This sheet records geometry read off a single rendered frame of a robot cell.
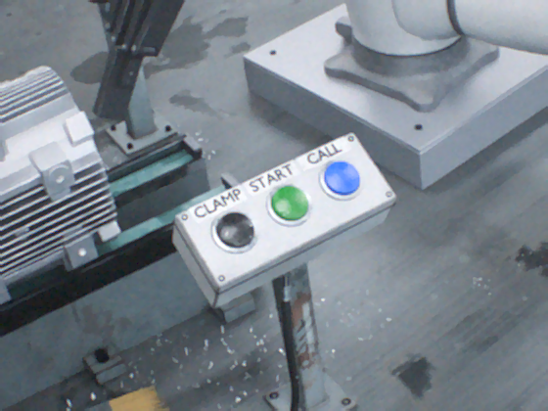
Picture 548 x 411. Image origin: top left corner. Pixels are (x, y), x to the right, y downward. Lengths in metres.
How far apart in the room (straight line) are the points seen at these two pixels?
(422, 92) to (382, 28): 0.10
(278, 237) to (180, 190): 0.37
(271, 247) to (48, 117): 0.28
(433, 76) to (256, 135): 0.26
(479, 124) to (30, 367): 0.63
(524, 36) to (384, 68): 0.22
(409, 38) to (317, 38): 0.23
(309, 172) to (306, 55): 0.60
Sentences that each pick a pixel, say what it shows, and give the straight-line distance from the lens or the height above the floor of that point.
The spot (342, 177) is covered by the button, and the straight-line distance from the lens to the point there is 0.85.
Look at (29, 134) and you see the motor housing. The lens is 0.98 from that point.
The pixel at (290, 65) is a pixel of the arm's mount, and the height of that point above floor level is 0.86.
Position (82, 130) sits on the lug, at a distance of 0.96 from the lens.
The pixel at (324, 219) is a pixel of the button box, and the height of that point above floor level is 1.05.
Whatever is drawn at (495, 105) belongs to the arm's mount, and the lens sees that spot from 1.32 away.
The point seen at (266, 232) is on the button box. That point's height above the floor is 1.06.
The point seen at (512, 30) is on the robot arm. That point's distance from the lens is 1.20.
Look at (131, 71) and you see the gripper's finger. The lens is 0.95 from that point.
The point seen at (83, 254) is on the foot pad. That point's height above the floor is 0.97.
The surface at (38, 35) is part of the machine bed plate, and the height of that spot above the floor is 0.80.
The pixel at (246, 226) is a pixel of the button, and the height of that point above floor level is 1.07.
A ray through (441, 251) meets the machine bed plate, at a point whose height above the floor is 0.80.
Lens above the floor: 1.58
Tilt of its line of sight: 38 degrees down
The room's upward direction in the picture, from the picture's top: 9 degrees counter-clockwise
